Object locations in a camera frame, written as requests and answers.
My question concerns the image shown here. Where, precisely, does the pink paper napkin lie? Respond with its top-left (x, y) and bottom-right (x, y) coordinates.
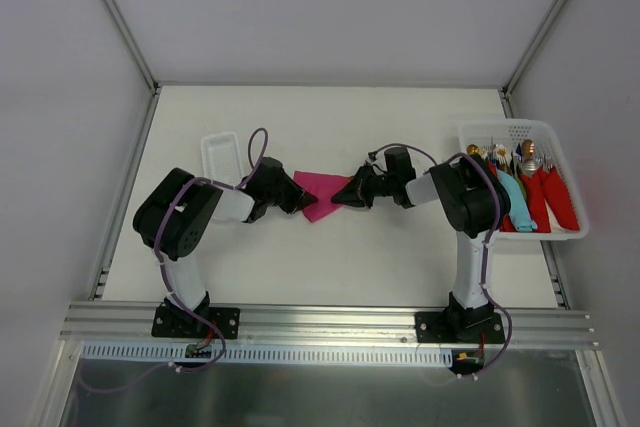
top-left (294, 171), bottom-right (351, 223)

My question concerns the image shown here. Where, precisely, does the silver spoon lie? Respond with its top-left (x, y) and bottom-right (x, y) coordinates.
top-left (521, 157), bottom-right (540, 176)

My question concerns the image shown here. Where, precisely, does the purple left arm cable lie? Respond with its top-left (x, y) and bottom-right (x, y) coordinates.
top-left (74, 127), bottom-right (271, 394)

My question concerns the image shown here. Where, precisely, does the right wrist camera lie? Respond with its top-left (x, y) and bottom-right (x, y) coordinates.
top-left (384, 147), bottom-right (416, 181)

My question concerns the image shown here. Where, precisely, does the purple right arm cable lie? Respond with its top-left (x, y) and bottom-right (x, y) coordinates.
top-left (367, 142), bottom-right (514, 383)

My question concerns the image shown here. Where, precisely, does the aluminium frame rail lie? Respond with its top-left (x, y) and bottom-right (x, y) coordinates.
top-left (60, 300), bottom-right (601, 350)

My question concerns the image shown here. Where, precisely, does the small white plastic basket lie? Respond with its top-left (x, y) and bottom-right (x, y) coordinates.
top-left (200, 131), bottom-right (244, 187)

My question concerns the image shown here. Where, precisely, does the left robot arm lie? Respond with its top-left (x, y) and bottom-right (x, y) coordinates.
top-left (133, 157), bottom-right (319, 339)

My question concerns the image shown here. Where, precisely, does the copper spoon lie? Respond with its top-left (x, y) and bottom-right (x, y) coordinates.
top-left (521, 139), bottom-right (536, 160)

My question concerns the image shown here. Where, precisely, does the white slotted cable duct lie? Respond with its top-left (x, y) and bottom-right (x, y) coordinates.
top-left (82, 341), bottom-right (453, 368)

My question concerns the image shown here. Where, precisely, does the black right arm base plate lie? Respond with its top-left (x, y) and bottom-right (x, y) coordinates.
top-left (414, 309), bottom-right (506, 345)

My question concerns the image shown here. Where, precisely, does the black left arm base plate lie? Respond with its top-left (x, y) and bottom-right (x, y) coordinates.
top-left (151, 300), bottom-right (241, 340)

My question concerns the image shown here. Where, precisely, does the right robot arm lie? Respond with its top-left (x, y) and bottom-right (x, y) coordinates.
top-left (331, 145), bottom-right (511, 345)

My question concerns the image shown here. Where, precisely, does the large white plastic basket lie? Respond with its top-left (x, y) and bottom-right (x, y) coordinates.
top-left (459, 119), bottom-right (589, 241)

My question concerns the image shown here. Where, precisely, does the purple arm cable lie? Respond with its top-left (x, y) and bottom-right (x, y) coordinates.
top-left (74, 127), bottom-right (271, 394)
top-left (367, 142), bottom-right (514, 383)

